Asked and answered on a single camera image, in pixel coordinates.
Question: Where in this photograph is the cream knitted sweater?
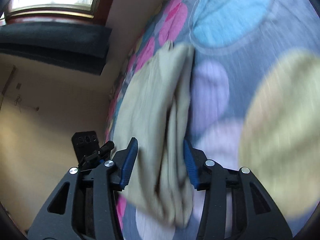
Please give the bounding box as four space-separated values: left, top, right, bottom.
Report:
113 41 194 227

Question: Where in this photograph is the dark right curtain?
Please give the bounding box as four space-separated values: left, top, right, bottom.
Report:
1 22 112 75

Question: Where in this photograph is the wall cable with socket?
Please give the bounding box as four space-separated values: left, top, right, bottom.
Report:
13 82 40 112

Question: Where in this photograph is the window with wooden frame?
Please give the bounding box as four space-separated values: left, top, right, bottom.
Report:
1 0 113 25

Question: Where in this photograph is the colourful floral bedspread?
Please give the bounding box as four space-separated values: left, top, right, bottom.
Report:
106 0 319 239

